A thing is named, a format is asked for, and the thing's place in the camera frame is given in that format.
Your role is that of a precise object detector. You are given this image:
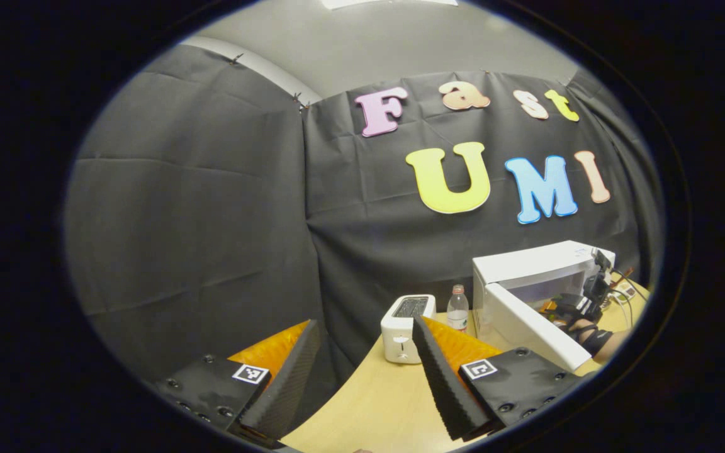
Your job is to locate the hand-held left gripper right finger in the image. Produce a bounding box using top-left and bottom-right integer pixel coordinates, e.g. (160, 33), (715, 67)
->
(413, 316), (583, 441)

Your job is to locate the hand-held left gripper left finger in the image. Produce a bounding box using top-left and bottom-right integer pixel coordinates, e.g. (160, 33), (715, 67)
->
(155, 320), (323, 449)

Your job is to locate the white microwave oven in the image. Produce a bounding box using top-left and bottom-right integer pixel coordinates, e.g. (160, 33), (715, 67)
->
(471, 240), (616, 372)

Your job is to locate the black wristband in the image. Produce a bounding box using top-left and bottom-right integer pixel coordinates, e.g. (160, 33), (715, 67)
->
(582, 327), (615, 357)

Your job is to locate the white toaster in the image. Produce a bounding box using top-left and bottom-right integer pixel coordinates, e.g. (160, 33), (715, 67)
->
(380, 294), (437, 364)

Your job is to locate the clear water bottle red label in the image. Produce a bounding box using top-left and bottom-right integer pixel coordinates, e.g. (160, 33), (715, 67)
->
(446, 284), (469, 333)

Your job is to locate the black backdrop cloth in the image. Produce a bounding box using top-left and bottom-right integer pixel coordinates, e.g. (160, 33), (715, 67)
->
(65, 44), (662, 384)

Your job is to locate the large ceiling light panel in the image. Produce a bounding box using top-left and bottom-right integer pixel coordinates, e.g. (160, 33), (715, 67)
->
(322, 0), (458, 10)

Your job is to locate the right hand-held gripper cable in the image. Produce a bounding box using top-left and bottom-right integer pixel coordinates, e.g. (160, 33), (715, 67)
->
(609, 269), (650, 329)

